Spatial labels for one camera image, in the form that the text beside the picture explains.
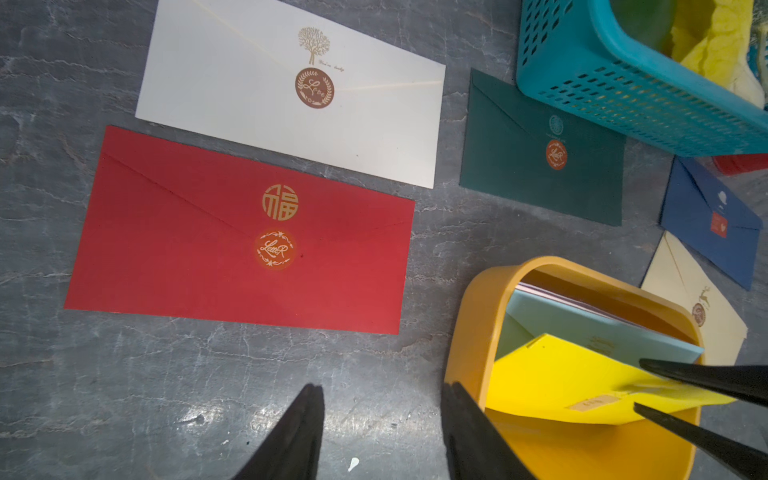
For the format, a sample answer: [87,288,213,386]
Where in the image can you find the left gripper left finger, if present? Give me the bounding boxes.
[234,384,325,480]

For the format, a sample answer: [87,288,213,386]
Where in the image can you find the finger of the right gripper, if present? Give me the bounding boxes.
[633,403,767,480]
[639,358,767,407]

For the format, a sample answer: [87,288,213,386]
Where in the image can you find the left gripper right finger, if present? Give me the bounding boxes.
[440,382,535,480]

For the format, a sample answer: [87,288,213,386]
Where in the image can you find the yellow envelope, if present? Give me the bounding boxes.
[485,334,734,425]

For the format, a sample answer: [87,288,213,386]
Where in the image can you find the beige envelope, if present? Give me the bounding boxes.
[641,231,748,366]

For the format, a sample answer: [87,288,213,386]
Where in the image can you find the light blue envelope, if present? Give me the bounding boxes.
[495,290,704,367]

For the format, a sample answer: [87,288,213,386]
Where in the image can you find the yellow storage box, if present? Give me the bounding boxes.
[445,256,701,479]

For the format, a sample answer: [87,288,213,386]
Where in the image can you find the navy blue envelope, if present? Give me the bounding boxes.
[660,157,764,291]

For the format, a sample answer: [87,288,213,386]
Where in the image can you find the red cup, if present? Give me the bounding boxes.
[713,153,768,176]

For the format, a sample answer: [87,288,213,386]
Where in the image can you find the red envelope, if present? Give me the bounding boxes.
[65,126,415,335]

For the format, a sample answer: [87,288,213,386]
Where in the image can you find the dark green envelope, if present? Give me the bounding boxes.
[459,70,626,226]

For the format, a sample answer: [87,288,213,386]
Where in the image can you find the yellow white cabbage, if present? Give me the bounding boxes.
[671,0,766,108]

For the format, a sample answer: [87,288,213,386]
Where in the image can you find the white envelope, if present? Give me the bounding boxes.
[136,1,445,188]

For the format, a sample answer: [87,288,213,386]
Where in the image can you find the green pepper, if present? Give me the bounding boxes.
[610,0,677,55]

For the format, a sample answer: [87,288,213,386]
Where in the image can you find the teal plastic basket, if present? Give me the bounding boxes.
[516,0,767,157]

